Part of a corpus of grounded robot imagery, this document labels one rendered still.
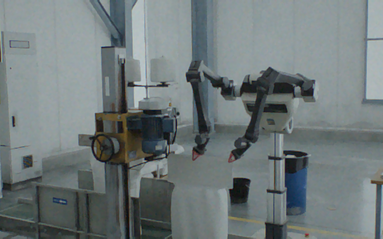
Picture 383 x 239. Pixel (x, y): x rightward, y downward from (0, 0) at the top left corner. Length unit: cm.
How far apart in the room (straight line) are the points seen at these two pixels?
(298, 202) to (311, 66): 620
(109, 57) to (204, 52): 898
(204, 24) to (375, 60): 413
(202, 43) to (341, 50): 337
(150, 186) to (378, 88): 773
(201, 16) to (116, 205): 927
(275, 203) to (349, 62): 761
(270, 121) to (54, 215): 181
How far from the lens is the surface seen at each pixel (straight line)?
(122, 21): 926
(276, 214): 367
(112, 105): 300
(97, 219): 357
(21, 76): 690
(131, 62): 318
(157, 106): 289
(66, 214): 378
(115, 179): 307
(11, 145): 682
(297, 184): 529
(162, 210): 386
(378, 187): 389
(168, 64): 302
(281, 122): 345
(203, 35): 1194
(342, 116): 1106
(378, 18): 1092
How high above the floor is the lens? 160
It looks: 6 degrees down
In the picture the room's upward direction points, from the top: 1 degrees counter-clockwise
